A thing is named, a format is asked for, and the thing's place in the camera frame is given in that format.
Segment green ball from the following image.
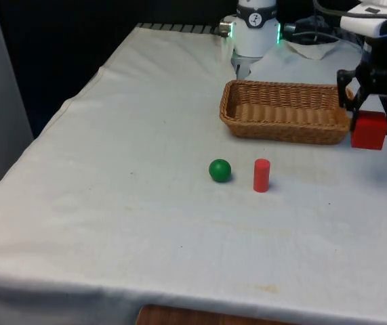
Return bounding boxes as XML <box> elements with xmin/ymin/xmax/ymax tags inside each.
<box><xmin>208</xmin><ymin>158</ymin><xmax>232</xmax><ymax>183</ymax></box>

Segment red cube block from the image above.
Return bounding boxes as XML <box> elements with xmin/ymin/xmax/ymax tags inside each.
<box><xmin>350</xmin><ymin>110</ymin><xmax>387</xmax><ymax>150</ymax></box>

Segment brown wicker basket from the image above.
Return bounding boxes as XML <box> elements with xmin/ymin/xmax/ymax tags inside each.
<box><xmin>219</xmin><ymin>80</ymin><xmax>355</xmax><ymax>146</ymax></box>

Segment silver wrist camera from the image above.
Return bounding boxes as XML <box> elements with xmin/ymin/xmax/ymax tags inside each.
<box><xmin>340</xmin><ymin>5</ymin><xmax>387</xmax><ymax>37</ymax></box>

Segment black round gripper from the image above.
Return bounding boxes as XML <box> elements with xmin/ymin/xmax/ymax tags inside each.
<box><xmin>336</xmin><ymin>32</ymin><xmax>387</xmax><ymax>136</ymax></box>

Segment black cable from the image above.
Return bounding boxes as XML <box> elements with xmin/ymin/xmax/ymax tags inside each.
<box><xmin>312</xmin><ymin>0</ymin><xmax>363</xmax><ymax>17</ymax></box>
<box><xmin>283</xmin><ymin>29</ymin><xmax>342</xmax><ymax>45</ymax></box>

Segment red cylinder block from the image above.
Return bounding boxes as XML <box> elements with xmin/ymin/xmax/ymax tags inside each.
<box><xmin>253</xmin><ymin>158</ymin><xmax>271</xmax><ymax>193</ymax></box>

